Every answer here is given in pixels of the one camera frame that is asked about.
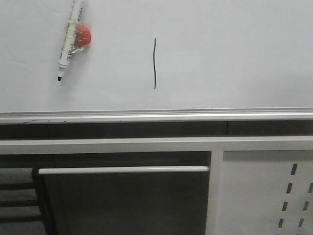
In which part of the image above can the red round magnet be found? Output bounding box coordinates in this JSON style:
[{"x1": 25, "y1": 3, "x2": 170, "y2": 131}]
[{"x1": 74, "y1": 24, "x2": 92, "y2": 47}]

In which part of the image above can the white whiteboard marker pen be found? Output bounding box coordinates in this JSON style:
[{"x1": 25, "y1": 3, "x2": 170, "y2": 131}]
[{"x1": 57, "y1": 0, "x2": 85, "y2": 81}]

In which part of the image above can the white whiteboard surface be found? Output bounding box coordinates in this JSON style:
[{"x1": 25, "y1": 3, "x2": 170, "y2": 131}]
[{"x1": 0, "y1": 0, "x2": 313, "y2": 112}]

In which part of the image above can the dark grey cabinet panel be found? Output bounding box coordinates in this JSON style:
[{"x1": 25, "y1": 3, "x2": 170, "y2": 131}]
[{"x1": 39, "y1": 166, "x2": 210, "y2": 235}]

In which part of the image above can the white perforated metal panel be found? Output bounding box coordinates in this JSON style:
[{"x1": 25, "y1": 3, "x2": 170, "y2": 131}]
[{"x1": 216, "y1": 150, "x2": 313, "y2": 235}]

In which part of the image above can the black slatted chair back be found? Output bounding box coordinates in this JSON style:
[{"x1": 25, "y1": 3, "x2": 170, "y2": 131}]
[{"x1": 0, "y1": 168, "x2": 46, "y2": 235}]

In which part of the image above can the white metal frame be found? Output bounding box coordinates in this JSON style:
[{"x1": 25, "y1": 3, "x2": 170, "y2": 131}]
[{"x1": 0, "y1": 136, "x2": 313, "y2": 235}]

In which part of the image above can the aluminium whiteboard tray rail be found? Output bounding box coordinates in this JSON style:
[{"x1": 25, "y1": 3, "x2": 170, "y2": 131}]
[{"x1": 0, "y1": 107, "x2": 313, "y2": 125}]

